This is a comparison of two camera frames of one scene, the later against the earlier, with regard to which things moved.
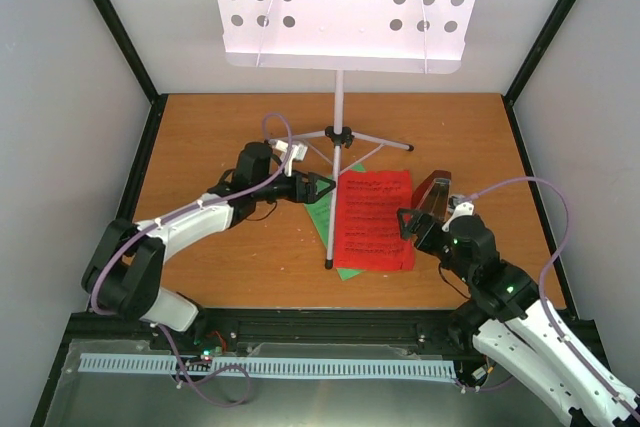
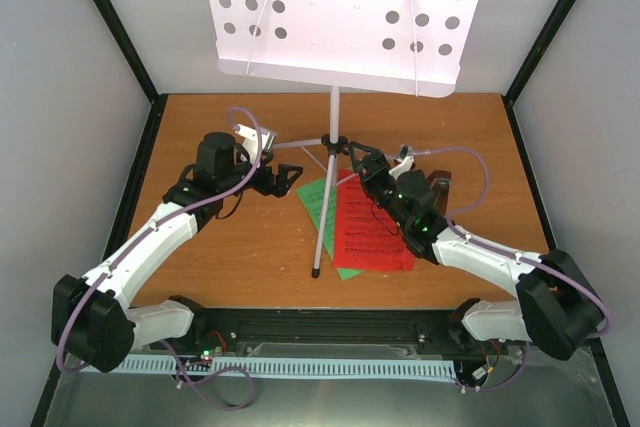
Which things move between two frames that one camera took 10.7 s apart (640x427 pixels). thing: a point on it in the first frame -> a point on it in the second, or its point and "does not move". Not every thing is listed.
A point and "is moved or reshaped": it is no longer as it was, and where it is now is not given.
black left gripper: [310, 197] -> [281, 187]
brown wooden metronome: [435, 195] does not move
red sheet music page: [369, 234] does not move
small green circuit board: [207, 354] does not move
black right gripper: [419, 218] -> [375, 157]
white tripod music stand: [346, 10] is moved or reshaped
